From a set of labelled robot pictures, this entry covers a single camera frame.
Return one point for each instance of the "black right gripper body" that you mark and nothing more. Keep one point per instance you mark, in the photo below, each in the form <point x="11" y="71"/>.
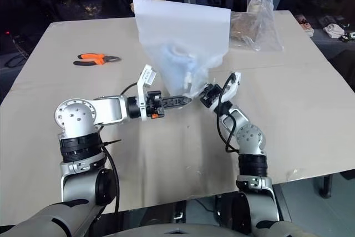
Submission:
<point x="213" y="95"/>

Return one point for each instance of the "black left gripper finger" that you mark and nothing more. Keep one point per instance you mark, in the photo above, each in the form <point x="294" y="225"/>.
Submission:
<point x="177" y="99"/>
<point x="176" y="104"/>

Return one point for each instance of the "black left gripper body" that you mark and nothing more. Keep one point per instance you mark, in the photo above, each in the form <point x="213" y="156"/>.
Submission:
<point x="156" y="104"/>

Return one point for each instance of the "light blue towel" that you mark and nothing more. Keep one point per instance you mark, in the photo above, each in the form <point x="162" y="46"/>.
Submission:
<point x="177" y="59"/>

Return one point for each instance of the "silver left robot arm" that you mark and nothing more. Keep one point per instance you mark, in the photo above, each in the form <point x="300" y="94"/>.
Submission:
<point x="109" y="108"/>

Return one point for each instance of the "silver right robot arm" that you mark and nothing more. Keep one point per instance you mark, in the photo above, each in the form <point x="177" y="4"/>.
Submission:
<point x="249" y="137"/>

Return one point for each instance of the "clear plastic zip bag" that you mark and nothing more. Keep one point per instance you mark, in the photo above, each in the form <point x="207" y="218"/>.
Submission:
<point x="266" y="26"/>

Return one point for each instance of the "brown item in plastic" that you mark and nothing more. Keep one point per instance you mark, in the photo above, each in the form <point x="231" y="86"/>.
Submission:
<point x="244" y="27"/>

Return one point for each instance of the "orange and black pliers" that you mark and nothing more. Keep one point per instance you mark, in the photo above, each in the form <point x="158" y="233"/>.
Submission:
<point x="94" y="59"/>

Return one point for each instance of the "white cloth bundle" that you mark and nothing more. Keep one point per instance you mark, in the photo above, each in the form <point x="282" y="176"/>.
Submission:
<point x="332" y="30"/>

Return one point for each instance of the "grey rounded robot shell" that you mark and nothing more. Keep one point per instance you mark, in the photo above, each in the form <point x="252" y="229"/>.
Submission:
<point x="41" y="220"/>

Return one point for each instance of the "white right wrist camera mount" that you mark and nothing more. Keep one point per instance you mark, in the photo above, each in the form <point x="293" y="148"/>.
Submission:
<point x="232" y="87"/>

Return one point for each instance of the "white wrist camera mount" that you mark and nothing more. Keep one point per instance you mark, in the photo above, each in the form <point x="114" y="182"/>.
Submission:
<point x="232" y="87"/>
<point x="142" y="87"/>

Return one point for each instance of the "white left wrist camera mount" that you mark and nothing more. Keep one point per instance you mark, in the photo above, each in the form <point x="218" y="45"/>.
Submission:
<point x="142" y="87"/>

